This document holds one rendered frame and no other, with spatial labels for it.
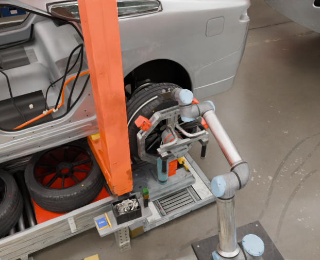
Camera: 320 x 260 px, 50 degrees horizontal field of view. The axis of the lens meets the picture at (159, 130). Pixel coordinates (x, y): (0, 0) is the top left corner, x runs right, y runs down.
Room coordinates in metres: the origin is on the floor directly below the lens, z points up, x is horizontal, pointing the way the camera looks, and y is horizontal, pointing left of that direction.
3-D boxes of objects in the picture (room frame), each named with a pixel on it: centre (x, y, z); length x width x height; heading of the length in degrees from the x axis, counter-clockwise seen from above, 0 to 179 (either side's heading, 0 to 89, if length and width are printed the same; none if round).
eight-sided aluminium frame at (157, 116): (1.96, -0.08, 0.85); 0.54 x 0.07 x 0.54; 117
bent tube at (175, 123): (1.89, -0.22, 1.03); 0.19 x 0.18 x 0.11; 27
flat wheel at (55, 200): (1.95, 0.83, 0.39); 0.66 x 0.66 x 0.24
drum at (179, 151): (1.90, -0.11, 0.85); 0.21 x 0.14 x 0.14; 27
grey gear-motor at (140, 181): (2.05, 0.27, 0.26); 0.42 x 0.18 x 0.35; 27
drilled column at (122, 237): (1.48, 0.31, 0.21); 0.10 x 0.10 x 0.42; 27
